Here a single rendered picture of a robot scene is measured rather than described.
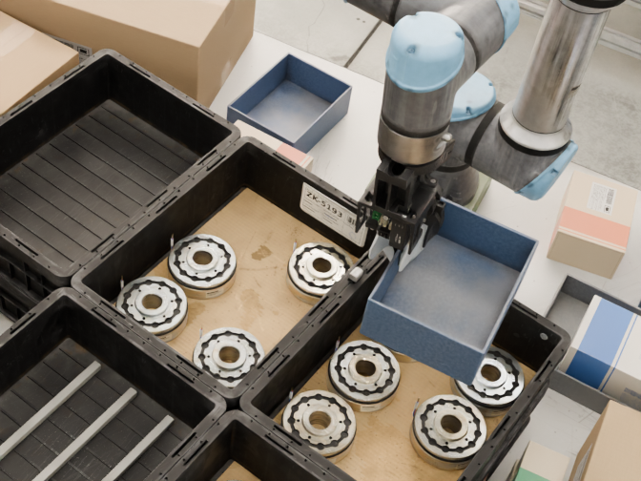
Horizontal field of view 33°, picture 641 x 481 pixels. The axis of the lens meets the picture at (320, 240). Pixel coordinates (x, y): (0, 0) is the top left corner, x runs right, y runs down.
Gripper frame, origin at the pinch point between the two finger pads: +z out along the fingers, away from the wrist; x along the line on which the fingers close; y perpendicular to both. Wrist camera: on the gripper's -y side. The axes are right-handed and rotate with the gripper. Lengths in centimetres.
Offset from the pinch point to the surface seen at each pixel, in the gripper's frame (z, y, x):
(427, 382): 29.5, -4.2, 5.9
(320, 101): 39, -61, -41
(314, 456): 19.0, 20.5, -0.4
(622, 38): 98, -195, -4
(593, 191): 36, -61, 15
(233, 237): 26.7, -12.5, -31.6
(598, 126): 113, -171, 0
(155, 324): 23.9, 9.7, -31.5
